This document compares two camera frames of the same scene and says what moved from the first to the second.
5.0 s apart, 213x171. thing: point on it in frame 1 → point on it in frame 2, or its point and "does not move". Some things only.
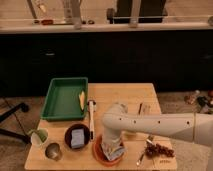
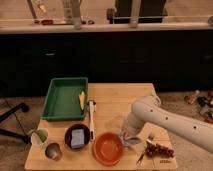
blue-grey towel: (113, 154) → (132, 140)
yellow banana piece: (82, 99) does not move
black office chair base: (20, 107) does not move
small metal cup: (53, 151) does not move
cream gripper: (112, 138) → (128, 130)
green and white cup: (39, 136) does not move
